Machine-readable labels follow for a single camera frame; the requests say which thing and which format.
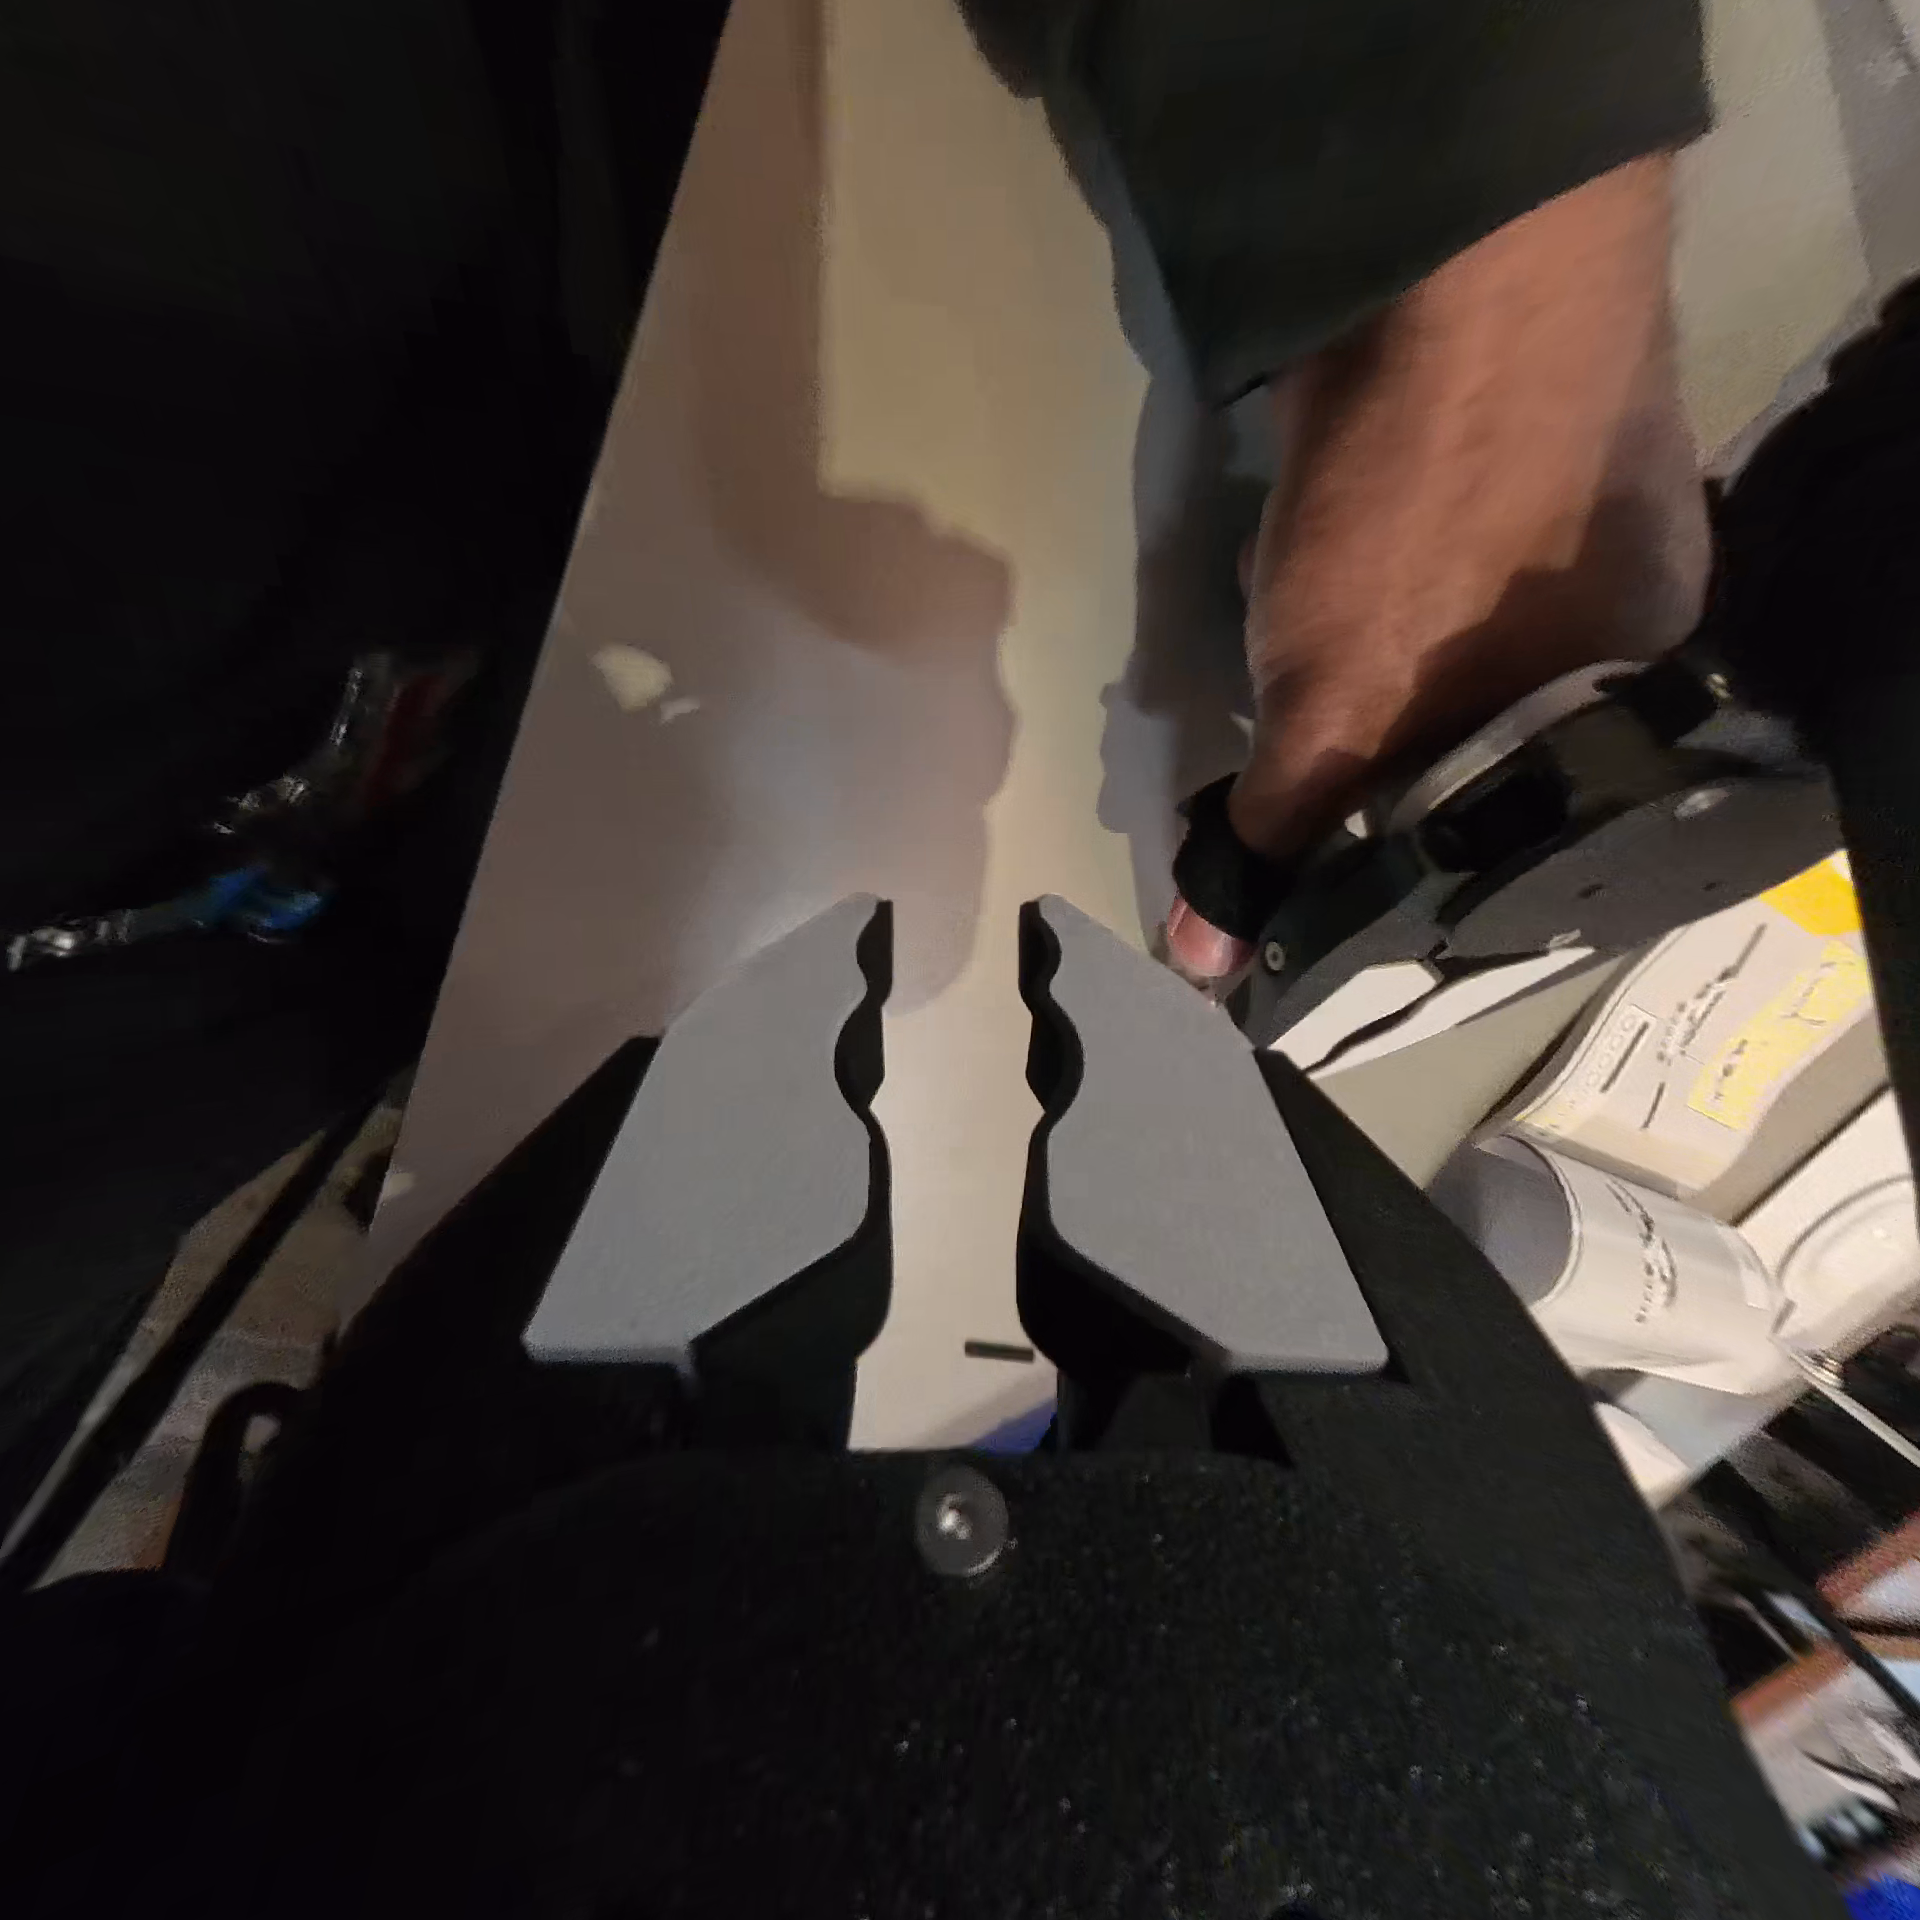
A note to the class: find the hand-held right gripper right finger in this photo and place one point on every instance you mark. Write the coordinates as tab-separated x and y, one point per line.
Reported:
1189	1190

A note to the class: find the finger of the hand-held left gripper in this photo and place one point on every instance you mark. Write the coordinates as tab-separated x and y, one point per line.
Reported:
1399	996

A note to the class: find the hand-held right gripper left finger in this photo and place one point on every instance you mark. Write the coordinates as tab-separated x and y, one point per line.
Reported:
707	1173

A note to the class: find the person's left forearm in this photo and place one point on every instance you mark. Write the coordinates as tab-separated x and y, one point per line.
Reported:
1348	163

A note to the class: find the person's left hand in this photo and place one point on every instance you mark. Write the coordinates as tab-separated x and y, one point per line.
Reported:
1469	573

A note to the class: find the white printed cylinder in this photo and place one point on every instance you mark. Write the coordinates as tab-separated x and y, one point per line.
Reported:
1621	1248

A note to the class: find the black cloth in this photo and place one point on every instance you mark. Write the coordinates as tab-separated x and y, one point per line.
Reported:
1870	633

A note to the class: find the clear plastic wrapped item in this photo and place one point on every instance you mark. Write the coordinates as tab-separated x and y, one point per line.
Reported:
268	837

